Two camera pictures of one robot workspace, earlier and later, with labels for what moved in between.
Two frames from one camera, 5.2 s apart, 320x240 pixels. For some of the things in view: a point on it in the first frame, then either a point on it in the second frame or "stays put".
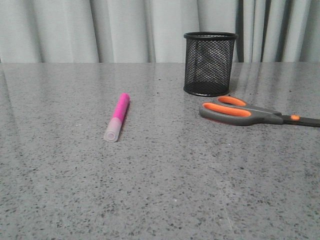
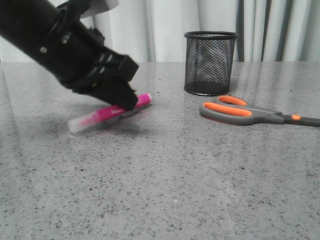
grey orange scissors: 236,111 stays put
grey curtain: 89,31 stays put
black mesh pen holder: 208,62 stays put
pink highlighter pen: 112,133 -> 90,119
